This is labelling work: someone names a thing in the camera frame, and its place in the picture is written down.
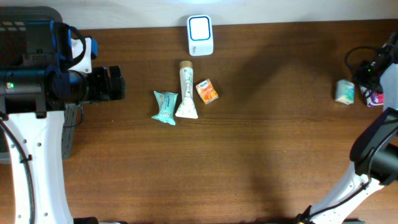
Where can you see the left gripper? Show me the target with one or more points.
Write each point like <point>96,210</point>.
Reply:
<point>105,93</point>

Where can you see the green tissue pack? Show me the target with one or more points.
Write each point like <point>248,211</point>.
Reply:
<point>344,92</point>

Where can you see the white bamboo print tube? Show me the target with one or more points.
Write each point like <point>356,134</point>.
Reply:
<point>187,108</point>

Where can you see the orange tissue pack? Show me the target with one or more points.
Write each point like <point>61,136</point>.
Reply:
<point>206,91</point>

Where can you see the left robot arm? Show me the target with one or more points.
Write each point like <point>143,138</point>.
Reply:
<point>45,71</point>

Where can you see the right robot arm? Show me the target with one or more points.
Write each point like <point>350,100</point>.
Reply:
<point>373,158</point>

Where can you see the grey plastic mesh basket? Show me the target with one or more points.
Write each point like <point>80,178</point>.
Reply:
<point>69,124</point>

